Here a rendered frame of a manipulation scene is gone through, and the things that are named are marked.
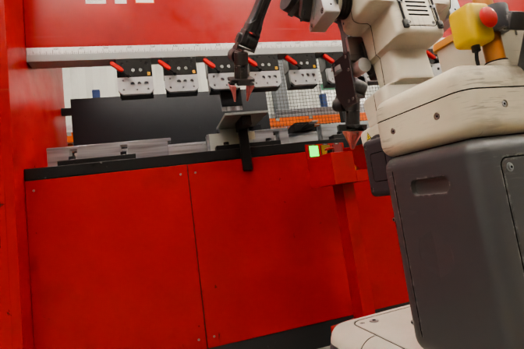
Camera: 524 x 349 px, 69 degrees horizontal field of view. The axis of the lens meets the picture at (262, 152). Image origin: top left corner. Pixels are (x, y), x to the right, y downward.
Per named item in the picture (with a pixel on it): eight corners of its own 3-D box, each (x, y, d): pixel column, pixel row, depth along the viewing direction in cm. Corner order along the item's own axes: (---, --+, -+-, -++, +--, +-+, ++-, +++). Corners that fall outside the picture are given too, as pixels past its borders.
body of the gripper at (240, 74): (227, 81, 160) (227, 63, 158) (250, 80, 163) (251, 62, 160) (231, 84, 155) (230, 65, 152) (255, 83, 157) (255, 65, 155)
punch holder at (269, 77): (252, 87, 182) (247, 54, 184) (248, 93, 190) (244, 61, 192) (281, 86, 186) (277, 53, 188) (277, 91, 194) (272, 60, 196)
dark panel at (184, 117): (76, 177, 207) (69, 99, 213) (76, 178, 209) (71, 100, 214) (274, 156, 236) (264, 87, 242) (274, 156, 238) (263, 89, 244)
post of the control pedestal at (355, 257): (365, 328, 142) (341, 184, 149) (354, 325, 147) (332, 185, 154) (377, 323, 145) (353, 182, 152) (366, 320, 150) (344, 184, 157)
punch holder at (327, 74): (329, 82, 192) (323, 51, 194) (322, 88, 200) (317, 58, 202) (355, 81, 196) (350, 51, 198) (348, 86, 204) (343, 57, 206)
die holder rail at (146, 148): (47, 170, 156) (46, 148, 157) (51, 172, 162) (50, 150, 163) (172, 158, 169) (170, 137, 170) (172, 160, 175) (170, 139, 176)
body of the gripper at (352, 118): (349, 128, 159) (349, 111, 159) (367, 128, 150) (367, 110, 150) (338, 128, 156) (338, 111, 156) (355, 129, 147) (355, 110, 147)
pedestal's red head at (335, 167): (335, 184, 141) (327, 136, 143) (310, 188, 155) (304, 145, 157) (375, 179, 150) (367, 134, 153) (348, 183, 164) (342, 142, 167)
